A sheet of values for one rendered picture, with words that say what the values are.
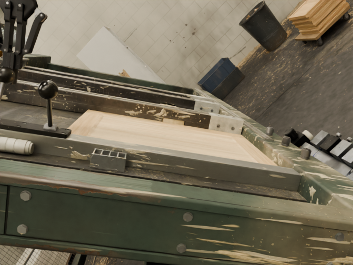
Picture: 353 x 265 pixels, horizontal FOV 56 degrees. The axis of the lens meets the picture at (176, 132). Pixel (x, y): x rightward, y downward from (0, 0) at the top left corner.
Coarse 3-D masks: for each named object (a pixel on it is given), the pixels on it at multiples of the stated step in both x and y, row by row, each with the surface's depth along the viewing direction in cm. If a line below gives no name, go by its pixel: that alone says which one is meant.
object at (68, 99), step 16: (16, 96) 114; (32, 96) 115; (64, 96) 116; (80, 96) 116; (96, 96) 117; (112, 96) 122; (80, 112) 117; (112, 112) 118; (128, 112) 119; (144, 112) 119; (160, 112) 120; (176, 112) 120; (192, 112) 121; (208, 128) 123; (224, 128) 123; (240, 128) 123
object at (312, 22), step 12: (312, 0) 394; (324, 0) 366; (336, 0) 367; (300, 12) 394; (312, 12) 369; (324, 12) 369; (336, 12) 370; (300, 24) 402; (312, 24) 374; (324, 24) 372; (300, 36) 421; (312, 36) 388
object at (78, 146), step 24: (48, 144) 70; (72, 144) 70; (96, 144) 71; (120, 144) 74; (144, 168) 73; (168, 168) 73; (192, 168) 74; (216, 168) 74; (240, 168) 75; (264, 168) 76; (288, 168) 80
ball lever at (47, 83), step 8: (48, 80) 64; (40, 88) 63; (48, 88) 63; (56, 88) 64; (40, 96) 64; (48, 96) 64; (48, 104) 67; (48, 112) 68; (48, 120) 70; (48, 128) 71; (56, 128) 71
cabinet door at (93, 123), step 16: (96, 112) 115; (80, 128) 89; (96, 128) 94; (112, 128) 97; (128, 128) 101; (144, 128) 105; (160, 128) 110; (176, 128) 115; (192, 128) 118; (144, 144) 87; (160, 144) 90; (176, 144) 93; (192, 144) 97; (208, 144) 100; (224, 144) 104; (240, 144) 107; (256, 160) 91
